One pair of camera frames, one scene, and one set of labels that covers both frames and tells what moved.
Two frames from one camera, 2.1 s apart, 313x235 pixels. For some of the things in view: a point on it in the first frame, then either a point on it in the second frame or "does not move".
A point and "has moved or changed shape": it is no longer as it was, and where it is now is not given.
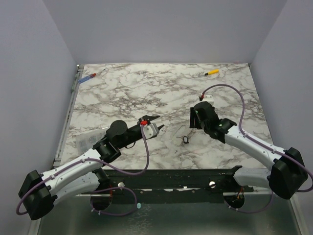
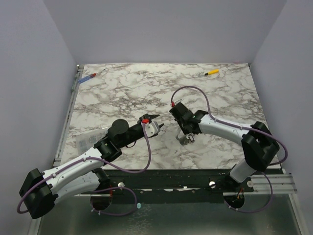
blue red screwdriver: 93,75 does not move
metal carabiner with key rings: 178,141 has moved or changed shape
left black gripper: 148,118 does not move
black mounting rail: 202,179 does not move
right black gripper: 193,118 -> 183,120
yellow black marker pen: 212,72 does not move
